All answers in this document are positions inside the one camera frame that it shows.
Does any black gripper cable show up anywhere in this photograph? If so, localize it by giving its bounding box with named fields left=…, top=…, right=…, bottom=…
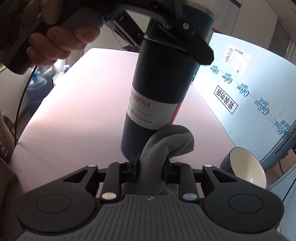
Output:
left=14, top=65, right=38, bottom=149

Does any person's left hand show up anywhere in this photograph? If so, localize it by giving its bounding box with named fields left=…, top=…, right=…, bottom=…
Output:
left=23, top=0, right=101, bottom=67

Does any dark blue vacuum bottle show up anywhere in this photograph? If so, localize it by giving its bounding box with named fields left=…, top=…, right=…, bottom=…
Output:
left=121, top=0, right=215, bottom=161

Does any blue water jug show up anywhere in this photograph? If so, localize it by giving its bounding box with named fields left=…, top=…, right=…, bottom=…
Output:
left=26, top=74, right=48, bottom=113
left=35, top=66, right=54, bottom=78
left=52, top=64, right=70, bottom=87

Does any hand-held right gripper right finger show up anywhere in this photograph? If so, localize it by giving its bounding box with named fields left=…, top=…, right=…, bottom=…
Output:
left=163, top=161, right=236, bottom=202

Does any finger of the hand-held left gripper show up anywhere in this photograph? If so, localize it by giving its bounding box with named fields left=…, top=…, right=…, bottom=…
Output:
left=144, top=13, right=215, bottom=66

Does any wall poster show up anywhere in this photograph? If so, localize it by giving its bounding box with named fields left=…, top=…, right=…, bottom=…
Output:
left=211, top=0, right=246, bottom=36

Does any dark blue patterned bowl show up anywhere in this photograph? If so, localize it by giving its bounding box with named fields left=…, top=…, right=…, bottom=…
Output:
left=220, top=147, right=267, bottom=190

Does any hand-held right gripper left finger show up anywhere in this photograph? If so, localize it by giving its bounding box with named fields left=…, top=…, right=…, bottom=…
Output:
left=62, top=152, right=141, bottom=202

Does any grey cloth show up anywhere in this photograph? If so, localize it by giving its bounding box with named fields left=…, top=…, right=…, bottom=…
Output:
left=122, top=124, right=195, bottom=195

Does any light blue cardboard box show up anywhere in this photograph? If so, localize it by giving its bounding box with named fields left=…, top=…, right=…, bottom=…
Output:
left=192, top=32, right=296, bottom=163

